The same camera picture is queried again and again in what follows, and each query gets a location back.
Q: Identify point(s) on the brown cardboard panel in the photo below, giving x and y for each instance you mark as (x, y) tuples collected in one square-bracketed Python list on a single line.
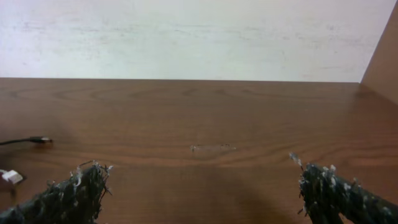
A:
[(381, 73)]

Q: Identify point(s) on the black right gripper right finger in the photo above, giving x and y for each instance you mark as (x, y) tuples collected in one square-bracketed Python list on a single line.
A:
[(328, 198)]

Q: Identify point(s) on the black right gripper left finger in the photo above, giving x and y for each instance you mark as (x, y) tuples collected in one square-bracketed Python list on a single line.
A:
[(76, 200)]

